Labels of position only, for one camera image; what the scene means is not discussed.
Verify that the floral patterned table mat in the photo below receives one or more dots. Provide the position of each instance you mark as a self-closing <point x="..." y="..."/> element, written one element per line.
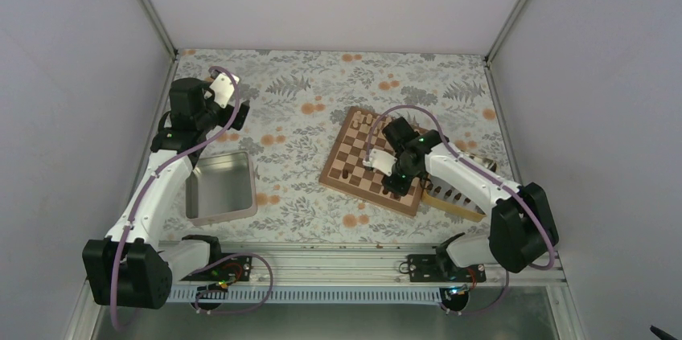
<point x="298" y="101"/>

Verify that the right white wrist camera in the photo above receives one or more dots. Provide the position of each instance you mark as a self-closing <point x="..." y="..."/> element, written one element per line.
<point x="379" y="160"/>

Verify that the yellow tin with dark pieces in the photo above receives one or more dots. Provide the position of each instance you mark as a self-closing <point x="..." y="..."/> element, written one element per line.
<point x="453" y="202"/>

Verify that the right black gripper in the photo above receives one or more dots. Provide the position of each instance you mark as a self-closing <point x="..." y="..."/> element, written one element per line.
<point x="402" y="189"/>

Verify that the wooden chessboard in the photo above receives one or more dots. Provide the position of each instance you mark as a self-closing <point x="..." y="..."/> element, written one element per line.
<point x="348" y="152"/>

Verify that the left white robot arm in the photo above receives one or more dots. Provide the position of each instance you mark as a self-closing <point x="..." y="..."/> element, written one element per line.
<point x="126" y="267"/>

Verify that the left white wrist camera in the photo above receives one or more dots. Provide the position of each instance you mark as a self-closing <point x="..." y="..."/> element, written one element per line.
<point x="223" y="89"/>

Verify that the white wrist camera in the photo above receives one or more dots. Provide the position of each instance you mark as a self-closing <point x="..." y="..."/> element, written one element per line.
<point x="379" y="160"/>
<point x="223" y="89"/>

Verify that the empty silver metal tin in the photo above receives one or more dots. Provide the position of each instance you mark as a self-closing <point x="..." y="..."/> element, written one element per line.
<point x="221" y="189"/>

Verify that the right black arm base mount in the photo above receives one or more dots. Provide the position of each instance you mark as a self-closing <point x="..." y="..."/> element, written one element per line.
<point x="430" y="268"/>

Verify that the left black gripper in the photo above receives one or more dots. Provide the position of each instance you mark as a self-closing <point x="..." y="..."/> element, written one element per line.
<point x="237" y="123"/>

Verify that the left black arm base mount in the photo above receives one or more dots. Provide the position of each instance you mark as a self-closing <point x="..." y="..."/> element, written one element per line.
<point x="221" y="277"/>

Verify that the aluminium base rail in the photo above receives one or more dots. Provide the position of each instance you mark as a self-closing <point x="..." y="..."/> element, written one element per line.
<point x="358" y="273"/>

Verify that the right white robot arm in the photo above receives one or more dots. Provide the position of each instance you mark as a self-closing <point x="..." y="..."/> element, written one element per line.
<point x="521" y="223"/>

